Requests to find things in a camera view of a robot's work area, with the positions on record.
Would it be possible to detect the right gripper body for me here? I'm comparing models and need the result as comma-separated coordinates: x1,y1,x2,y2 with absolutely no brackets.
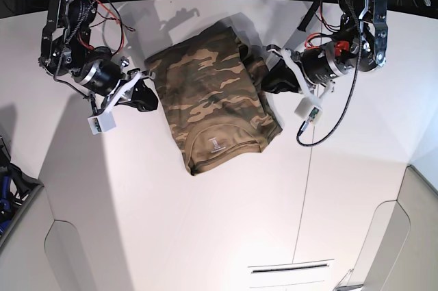
73,49,155,104

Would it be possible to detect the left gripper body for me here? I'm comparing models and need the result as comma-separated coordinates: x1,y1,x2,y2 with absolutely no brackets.
268,41,355,94

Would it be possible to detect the camouflage T-shirt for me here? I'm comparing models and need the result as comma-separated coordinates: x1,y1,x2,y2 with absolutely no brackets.
145,25,282,175

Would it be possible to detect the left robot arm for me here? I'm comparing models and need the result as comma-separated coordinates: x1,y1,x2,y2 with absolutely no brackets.
261,0,388,93

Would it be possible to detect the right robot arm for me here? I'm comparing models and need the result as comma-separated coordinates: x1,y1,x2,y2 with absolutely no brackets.
38,0,158,115

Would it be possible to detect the blue and black clutter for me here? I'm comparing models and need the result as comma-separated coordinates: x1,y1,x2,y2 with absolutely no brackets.
1,137,37,236

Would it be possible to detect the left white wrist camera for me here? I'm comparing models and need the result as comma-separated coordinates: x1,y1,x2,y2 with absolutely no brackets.
294,97,322,124

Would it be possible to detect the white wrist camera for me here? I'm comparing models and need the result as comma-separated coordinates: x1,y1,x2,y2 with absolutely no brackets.
294,97,322,124
88,112,116,135

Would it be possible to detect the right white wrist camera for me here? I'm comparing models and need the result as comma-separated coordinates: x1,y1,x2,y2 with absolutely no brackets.
88,112,116,135

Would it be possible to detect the black braided camera cable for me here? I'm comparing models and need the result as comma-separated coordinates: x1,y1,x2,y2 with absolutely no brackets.
296,0,372,149

